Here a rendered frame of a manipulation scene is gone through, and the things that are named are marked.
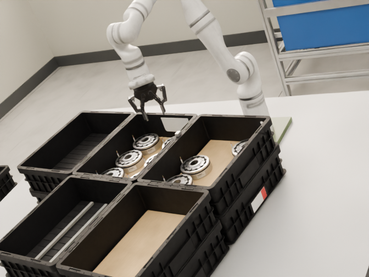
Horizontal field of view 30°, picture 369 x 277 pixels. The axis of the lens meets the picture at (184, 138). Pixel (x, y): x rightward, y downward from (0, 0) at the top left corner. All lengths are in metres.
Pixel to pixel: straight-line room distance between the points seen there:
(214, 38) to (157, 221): 0.69
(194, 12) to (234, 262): 0.89
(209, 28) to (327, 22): 1.69
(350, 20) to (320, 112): 1.39
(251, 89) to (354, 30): 1.61
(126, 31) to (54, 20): 3.93
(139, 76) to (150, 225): 0.50
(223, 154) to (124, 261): 0.54
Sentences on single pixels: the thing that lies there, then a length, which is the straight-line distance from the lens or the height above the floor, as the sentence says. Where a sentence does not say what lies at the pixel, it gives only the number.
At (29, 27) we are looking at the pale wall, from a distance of 6.18.
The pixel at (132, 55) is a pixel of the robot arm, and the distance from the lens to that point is 2.28.
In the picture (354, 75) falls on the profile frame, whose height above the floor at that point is 0.12.
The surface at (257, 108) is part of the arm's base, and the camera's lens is 2.53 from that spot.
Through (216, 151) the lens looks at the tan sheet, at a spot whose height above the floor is 0.83.
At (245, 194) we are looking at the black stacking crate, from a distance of 2.17.
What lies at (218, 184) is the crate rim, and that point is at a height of 0.92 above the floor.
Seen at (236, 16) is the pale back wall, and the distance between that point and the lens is 5.26.
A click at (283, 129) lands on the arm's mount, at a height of 0.72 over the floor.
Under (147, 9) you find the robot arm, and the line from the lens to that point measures 2.35.
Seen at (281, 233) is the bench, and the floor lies 0.70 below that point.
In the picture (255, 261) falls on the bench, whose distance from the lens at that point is 2.07.
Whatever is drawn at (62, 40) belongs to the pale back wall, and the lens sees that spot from 6.21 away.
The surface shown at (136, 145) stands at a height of 0.86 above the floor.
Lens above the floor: 2.01
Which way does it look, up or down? 28 degrees down
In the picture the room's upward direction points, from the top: 21 degrees counter-clockwise
